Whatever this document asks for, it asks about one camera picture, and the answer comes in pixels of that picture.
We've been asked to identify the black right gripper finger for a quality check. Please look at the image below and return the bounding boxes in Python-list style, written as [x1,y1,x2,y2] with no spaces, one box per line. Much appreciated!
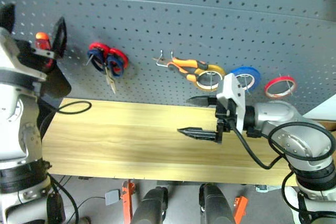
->
[177,126,219,144]
[185,95,217,108]

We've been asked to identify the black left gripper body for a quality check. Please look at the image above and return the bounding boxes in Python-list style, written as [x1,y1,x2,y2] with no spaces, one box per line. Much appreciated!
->
[14,39,56,73]

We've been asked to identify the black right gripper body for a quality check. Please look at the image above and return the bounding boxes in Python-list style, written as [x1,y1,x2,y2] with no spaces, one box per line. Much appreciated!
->
[214,97,237,145]

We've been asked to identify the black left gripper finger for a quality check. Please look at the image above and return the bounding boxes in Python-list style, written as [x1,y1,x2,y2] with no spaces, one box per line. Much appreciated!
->
[51,16,68,59]
[0,3,17,34]

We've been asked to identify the red handled screwdriver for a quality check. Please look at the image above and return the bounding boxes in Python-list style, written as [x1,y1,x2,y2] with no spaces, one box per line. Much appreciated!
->
[35,31,55,69]

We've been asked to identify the orange and black pliers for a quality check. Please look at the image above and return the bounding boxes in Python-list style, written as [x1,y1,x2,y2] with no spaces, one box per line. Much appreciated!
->
[157,57,208,83]

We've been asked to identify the blue handled scissors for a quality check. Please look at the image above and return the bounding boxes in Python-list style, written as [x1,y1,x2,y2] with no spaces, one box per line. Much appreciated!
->
[88,48,124,95]

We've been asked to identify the red tape roll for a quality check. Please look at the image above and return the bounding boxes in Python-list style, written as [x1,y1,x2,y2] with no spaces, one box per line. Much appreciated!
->
[264,76,298,101]

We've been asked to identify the silver pegboard hook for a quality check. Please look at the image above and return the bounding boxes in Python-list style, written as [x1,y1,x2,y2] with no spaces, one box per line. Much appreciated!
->
[153,49,175,68]
[241,74,251,92]
[279,73,297,95]
[206,69,219,89]

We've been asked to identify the yellow tape roll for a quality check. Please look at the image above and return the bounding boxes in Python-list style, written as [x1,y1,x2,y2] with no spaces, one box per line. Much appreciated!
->
[195,64,227,93]

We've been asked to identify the blue tape roll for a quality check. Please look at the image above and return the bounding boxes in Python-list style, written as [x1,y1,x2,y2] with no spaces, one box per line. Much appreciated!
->
[229,66,262,94]

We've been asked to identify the dark rounded shape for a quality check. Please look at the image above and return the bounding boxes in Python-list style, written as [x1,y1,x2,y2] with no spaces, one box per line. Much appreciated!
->
[198,183,235,224]
[130,186,169,224]

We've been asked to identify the grey metal pegboard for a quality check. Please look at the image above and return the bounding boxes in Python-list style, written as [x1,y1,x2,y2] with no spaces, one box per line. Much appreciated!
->
[0,0,336,116]

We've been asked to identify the orange floor clamp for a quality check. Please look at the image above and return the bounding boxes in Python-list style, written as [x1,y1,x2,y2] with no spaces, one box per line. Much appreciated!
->
[121,179,137,224]
[233,196,249,224]

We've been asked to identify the grey foot pedal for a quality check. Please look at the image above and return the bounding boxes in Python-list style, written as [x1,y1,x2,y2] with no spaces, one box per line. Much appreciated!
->
[104,189,122,207]

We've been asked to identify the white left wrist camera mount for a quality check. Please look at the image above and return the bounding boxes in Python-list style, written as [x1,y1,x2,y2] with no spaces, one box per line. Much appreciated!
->
[0,27,48,82]

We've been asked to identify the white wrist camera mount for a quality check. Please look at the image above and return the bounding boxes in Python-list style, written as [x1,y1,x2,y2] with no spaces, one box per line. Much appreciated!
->
[0,27,48,82]
[216,72,247,133]

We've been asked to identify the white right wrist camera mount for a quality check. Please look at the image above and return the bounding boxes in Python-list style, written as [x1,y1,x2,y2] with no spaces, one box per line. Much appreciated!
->
[216,72,247,133]

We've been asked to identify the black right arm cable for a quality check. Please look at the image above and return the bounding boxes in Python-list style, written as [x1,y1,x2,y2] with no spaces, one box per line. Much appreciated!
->
[230,118,336,219]

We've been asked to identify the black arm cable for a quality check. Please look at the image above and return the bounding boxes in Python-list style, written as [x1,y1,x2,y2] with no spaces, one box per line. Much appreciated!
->
[230,118,336,219]
[38,100,92,137]

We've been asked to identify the red handled scissors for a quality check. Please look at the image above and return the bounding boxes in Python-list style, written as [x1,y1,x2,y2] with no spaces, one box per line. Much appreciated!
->
[87,41,130,78]

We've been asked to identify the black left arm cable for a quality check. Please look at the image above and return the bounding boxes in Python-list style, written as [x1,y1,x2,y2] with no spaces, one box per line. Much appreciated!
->
[38,100,92,137]

